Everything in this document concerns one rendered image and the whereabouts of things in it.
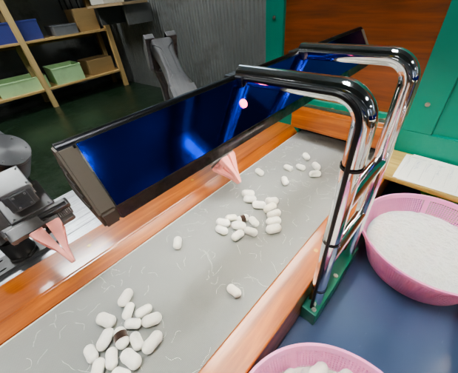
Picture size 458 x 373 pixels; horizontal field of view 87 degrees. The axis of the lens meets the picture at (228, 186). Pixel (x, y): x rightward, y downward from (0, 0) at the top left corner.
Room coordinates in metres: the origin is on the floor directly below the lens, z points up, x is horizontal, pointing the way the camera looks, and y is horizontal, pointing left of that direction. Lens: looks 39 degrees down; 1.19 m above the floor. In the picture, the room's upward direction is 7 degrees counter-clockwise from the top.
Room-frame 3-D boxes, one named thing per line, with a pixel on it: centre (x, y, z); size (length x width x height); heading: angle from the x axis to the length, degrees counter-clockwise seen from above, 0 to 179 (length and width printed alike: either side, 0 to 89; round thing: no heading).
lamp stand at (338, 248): (0.33, -0.14, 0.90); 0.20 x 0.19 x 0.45; 132
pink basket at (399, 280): (0.30, -0.41, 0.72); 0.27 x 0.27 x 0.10
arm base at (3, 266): (0.46, 0.59, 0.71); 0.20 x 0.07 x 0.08; 136
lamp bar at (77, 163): (0.39, -0.09, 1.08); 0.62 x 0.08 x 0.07; 132
